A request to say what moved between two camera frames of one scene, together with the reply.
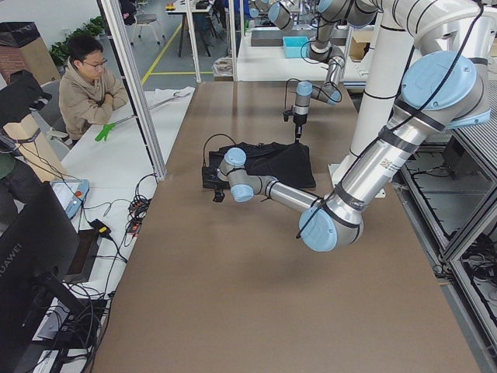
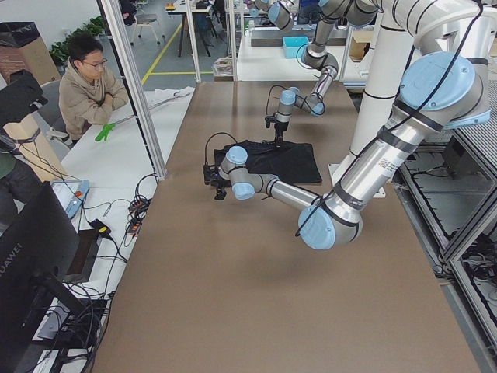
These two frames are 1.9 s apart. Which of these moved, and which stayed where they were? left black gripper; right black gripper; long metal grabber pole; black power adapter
Moved: right black gripper
Stayed: left black gripper; long metal grabber pole; black power adapter
